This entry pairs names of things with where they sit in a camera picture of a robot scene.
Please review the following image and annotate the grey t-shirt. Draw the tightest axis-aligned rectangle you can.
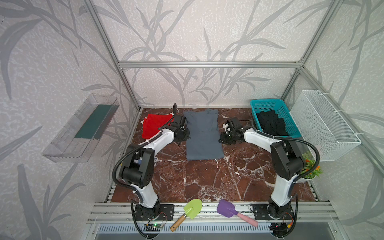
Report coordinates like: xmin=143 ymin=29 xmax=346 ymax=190
xmin=184 ymin=109 xmax=225 ymax=161

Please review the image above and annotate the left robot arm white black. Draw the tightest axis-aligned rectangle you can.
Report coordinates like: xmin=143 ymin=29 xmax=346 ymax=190
xmin=114 ymin=113 xmax=191 ymax=220

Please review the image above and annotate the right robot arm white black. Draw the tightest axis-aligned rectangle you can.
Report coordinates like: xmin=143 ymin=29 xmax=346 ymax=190
xmin=219 ymin=118 xmax=305 ymax=220

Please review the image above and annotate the red folded t-shirt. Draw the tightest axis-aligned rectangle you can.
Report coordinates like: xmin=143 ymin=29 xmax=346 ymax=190
xmin=142 ymin=114 xmax=174 ymax=140

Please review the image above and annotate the black t-shirt in basket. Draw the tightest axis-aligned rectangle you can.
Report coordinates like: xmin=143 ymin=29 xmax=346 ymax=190
xmin=256 ymin=110 xmax=288 ymax=136

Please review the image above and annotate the teal plastic basket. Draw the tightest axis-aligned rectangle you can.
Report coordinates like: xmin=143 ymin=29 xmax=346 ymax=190
xmin=250 ymin=99 xmax=301 ymax=138

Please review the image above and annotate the potted artificial flower plant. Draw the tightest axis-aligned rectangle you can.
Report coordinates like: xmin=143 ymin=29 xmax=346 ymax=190
xmin=296 ymin=151 xmax=323 ymax=183

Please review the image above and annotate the small green circuit board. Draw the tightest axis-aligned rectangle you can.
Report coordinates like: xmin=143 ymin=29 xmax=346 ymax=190
xmin=145 ymin=223 xmax=166 ymax=232

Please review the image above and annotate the aluminium frame enclosure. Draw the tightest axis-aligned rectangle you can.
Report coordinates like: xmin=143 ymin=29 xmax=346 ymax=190
xmin=84 ymin=1 xmax=384 ymax=240

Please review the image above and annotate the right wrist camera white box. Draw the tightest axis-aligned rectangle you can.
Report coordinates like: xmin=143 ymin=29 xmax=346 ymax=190
xmin=223 ymin=121 xmax=232 ymax=134

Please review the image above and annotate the purple scoop pink handle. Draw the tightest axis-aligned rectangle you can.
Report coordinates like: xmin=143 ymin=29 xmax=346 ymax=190
xmin=217 ymin=200 xmax=259 ymax=228

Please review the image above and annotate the green garden trowel wooden handle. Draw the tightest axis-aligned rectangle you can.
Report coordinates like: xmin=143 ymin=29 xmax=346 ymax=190
xmin=171 ymin=199 xmax=203 ymax=232

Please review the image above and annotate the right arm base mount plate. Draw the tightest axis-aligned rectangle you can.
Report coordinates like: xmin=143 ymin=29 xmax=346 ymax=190
xmin=251 ymin=203 xmax=295 ymax=220

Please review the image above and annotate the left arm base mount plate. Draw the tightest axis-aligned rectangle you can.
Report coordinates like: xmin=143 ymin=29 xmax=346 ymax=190
xmin=134 ymin=203 xmax=175 ymax=221

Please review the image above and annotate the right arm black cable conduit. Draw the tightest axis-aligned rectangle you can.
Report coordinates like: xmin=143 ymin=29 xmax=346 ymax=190
xmin=239 ymin=119 xmax=321 ymax=184

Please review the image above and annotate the white wire mesh basket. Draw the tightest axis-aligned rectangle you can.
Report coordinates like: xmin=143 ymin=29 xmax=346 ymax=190
xmin=290 ymin=90 xmax=361 ymax=162

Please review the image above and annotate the clear plastic wall shelf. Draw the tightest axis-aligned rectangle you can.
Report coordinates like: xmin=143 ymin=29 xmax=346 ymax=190
xmin=42 ymin=94 xmax=120 ymax=163

